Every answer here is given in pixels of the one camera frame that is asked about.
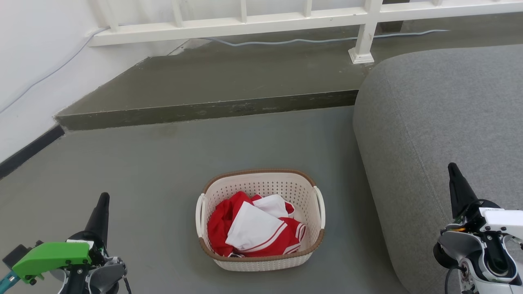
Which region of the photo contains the white railing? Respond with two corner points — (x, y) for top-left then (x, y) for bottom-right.
(88, 0), (523, 65)

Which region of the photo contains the red and white garment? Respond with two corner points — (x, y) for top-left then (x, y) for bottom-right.
(207, 191), (307, 258)

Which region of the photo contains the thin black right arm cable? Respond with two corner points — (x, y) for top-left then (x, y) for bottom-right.
(444, 265), (464, 294)

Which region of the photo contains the cream perforated laundry basket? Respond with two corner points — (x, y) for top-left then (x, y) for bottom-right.
(195, 168), (326, 272)

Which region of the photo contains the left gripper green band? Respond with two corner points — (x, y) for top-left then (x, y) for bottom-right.
(11, 192), (110, 294)

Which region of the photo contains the raised grey floor step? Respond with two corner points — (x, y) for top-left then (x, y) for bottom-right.
(54, 12), (523, 131)

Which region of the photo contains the black baseboard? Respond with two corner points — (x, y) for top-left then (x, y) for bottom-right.
(0, 125), (66, 180)

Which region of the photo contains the grey fabric sofa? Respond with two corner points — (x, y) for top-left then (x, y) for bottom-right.
(353, 44), (523, 294)

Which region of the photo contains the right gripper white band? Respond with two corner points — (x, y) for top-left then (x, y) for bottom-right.
(448, 163), (523, 242)

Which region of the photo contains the light grey floor cable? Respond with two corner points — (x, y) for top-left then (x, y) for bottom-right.
(0, 27), (450, 114)

